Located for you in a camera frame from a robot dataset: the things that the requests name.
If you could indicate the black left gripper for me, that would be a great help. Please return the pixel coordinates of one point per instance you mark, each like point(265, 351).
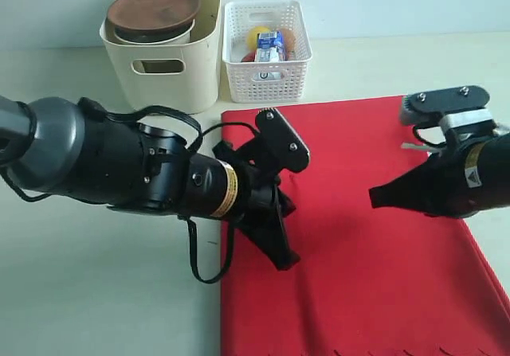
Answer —
point(258, 194)

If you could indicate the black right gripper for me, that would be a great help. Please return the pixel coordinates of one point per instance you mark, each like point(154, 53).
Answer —
point(446, 185)

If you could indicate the red tablecloth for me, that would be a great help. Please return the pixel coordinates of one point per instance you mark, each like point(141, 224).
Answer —
point(369, 281)

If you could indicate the red sausage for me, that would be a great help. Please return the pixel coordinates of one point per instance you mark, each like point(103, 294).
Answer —
point(250, 57)

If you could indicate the blue white milk carton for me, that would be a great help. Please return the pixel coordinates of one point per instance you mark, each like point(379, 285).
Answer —
point(270, 49)

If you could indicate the brown egg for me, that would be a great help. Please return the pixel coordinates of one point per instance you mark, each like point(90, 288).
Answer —
point(289, 39)

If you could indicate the white ceramic bowl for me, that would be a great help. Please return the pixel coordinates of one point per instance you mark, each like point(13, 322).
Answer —
point(178, 36)

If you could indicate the round wooden plate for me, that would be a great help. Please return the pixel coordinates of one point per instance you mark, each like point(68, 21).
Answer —
point(152, 16)

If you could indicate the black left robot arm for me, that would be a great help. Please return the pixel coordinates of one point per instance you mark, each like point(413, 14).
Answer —
point(148, 162)

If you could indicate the white perforated plastic basket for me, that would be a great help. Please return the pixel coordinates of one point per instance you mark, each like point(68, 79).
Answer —
point(265, 82)

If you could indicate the large cream plastic bin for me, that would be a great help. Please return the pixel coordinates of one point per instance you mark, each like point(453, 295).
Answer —
point(185, 77)

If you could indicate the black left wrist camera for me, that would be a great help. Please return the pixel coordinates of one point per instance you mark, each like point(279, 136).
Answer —
point(282, 141)

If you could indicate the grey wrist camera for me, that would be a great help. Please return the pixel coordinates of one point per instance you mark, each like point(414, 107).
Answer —
point(459, 112)

